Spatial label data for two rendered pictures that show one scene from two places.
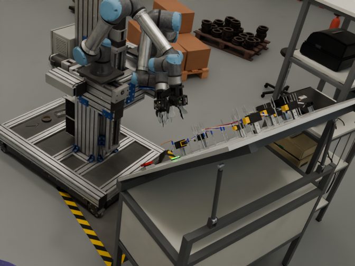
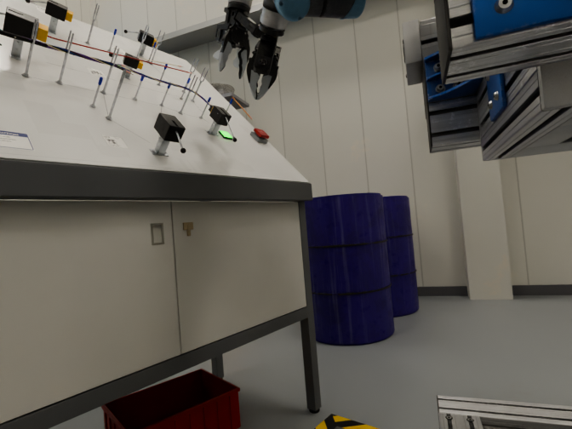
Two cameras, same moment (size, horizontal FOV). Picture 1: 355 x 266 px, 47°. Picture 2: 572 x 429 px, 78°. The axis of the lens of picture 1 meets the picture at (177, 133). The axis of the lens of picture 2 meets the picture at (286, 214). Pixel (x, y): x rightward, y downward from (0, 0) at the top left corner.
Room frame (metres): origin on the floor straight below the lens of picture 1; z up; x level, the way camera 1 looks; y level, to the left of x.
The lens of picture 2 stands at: (3.02, -0.01, 0.71)
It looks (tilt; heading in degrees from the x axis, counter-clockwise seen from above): 2 degrees up; 171
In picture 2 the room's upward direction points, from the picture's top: 5 degrees counter-clockwise
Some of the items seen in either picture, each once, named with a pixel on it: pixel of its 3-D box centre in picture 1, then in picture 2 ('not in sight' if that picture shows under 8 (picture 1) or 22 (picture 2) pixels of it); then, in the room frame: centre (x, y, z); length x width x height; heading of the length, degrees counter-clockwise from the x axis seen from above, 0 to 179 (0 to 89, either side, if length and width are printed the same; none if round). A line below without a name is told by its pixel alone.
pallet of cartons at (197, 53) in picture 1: (167, 38); not in sight; (5.11, 0.36, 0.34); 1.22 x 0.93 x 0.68; 45
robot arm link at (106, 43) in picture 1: (101, 48); not in sight; (2.37, 0.58, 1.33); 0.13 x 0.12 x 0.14; 150
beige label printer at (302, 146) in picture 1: (292, 144); not in sight; (2.52, -0.87, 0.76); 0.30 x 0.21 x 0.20; 46
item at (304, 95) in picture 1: (311, 105); not in sight; (2.56, -0.90, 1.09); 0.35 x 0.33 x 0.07; 132
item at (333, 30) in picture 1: (332, 46); not in sight; (2.53, -0.87, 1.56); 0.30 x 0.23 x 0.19; 44
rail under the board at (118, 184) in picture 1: (197, 156); (173, 186); (2.08, -0.16, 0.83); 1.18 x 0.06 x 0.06; 132
